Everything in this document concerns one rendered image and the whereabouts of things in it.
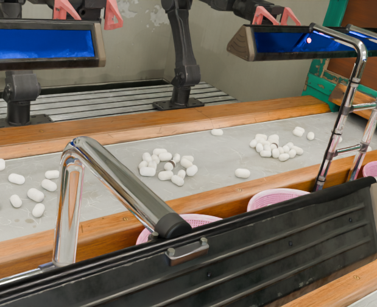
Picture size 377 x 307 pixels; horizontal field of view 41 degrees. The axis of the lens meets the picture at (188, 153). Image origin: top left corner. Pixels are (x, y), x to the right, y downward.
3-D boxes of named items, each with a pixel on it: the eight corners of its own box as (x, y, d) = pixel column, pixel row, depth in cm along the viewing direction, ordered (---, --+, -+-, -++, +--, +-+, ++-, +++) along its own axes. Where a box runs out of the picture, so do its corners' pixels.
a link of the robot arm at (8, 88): (41, 83, 138) (33, 77, 142) (10, 86, 133) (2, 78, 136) (40, 105, 141) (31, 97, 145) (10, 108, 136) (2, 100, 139)
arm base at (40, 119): (57, 100, 144) (47, 92, 149) (-13, 107, 132) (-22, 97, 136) (55, 125, 148) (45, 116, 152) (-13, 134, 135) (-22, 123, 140)
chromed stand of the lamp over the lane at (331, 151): (256, 179, 140) (301, 20, 120) (302, 168, 152) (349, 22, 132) (307, 215, 127) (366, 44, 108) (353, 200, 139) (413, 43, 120)
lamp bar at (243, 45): (224, 50, 113) (231, 19, 110) (376, 48, 151) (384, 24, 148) (248, 62, 107) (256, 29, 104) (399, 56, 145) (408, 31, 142)
